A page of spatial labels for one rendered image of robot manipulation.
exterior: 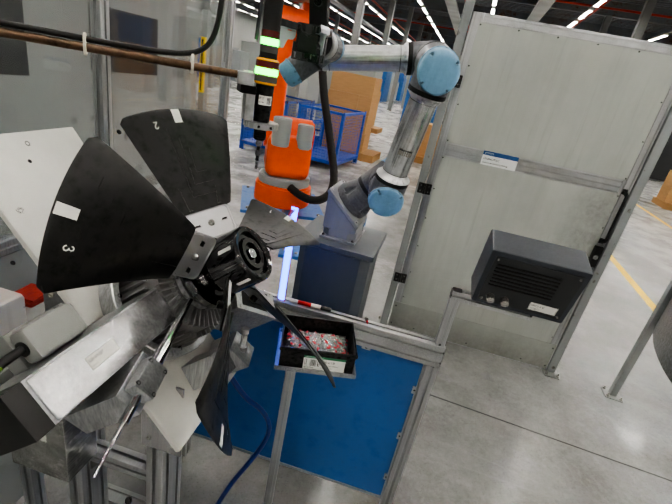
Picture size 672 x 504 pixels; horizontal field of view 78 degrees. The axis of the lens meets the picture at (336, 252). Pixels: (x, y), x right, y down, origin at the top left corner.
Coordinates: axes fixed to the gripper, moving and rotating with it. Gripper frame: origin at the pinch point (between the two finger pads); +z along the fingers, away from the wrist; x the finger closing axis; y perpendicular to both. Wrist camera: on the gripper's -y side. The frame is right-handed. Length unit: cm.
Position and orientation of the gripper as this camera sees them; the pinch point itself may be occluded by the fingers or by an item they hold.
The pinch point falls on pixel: (298, 22)
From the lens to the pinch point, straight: 103.4
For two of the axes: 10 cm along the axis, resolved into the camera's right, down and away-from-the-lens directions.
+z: -2.2, 3.5, -9.1
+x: -9.6, -2.5, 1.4
